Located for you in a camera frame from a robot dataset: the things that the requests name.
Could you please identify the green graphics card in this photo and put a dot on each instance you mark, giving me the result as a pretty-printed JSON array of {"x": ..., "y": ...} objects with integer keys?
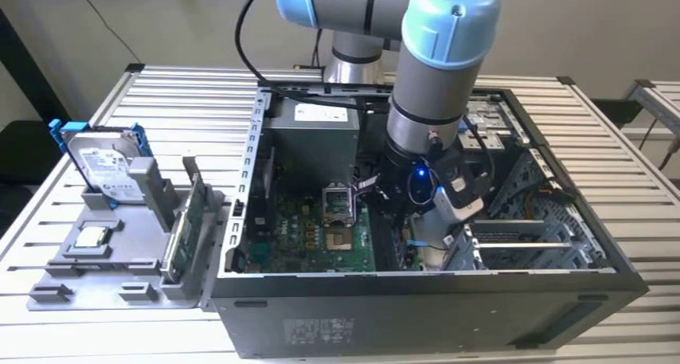
[{"x": 190, "y": 224}]

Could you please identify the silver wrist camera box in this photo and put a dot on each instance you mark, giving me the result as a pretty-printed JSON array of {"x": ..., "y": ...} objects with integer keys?
[{"x": 459, "y": 206}]

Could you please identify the CPU socket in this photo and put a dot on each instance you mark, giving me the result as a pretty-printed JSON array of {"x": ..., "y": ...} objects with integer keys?
[{"x": 338, "y": 240}]

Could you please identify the black furniture frame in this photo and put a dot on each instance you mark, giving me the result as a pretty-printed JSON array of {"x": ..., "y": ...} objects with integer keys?
[{"x": 32, "y": 153}]

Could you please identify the black open PC case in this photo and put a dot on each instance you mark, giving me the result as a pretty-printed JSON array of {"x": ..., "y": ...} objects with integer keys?
[{"x": 399, "y": 320}]

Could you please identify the aluminium slat side table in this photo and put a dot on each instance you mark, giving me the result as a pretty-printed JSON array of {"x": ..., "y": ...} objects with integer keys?
[{"x": 667, "y": 91}]

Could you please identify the orange square inductor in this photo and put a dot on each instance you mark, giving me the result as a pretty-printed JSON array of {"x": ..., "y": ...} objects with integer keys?
[
  {"x": 310, "y": 244},
  {"x": 310, "y": 222},
  {"x": 310, "y": 233}
]

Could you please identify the silver-topped CPU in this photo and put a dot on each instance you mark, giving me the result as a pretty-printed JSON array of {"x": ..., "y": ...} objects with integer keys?
[{"x": 92, "y": 236}]

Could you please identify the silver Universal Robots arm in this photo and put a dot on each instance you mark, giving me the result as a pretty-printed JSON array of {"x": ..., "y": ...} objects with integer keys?
[{"x": 424, "y": 101}]

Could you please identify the grey power supply unit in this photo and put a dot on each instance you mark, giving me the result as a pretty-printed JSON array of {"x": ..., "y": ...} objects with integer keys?
[{"x": 314, "y": 149}]

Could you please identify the perforated metal disk bay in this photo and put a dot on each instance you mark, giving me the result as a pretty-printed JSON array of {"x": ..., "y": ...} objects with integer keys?
[{"x": 510, "y": 226}]

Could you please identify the white power connector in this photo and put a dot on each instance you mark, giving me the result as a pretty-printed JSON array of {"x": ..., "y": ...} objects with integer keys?
[{"x": 306, "y": 209}]

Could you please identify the black table corner cap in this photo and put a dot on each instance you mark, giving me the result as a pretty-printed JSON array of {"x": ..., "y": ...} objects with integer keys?
[
  {"x": 134, "y": 67},
  {"x": 567, "y": 80},
  {"x": 644, "y": 83}
]

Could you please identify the grey parts rack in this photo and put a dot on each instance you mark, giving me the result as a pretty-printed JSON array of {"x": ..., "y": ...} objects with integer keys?
[{"x": 132, "y": 228}]

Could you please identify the hard disk in blue carrier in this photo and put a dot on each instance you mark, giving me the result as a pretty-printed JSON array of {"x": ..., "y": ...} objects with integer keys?
[{"x": 103, "y": 165}]

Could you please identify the black case fan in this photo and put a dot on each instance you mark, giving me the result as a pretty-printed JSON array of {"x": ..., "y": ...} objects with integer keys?
[{"x": 260, "y": 210}]

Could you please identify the grey metal drive cage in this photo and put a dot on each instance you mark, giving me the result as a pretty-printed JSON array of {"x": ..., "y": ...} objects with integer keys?
[{"x": 488, "y": 113}]

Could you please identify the black box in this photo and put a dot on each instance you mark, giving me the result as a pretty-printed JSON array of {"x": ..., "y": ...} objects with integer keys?
[{"x": 616, "y": 111}]

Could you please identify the black RAM slot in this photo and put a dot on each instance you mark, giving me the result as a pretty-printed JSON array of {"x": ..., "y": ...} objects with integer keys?
[
  {"x": 386, "y": 260},
  {"x": 398, "y": 260},
  {"x": 391, "y": 260}
]

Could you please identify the green motherboard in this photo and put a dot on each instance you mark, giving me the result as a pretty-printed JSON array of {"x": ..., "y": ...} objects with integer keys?
[{"x": 287, "y": 240}]

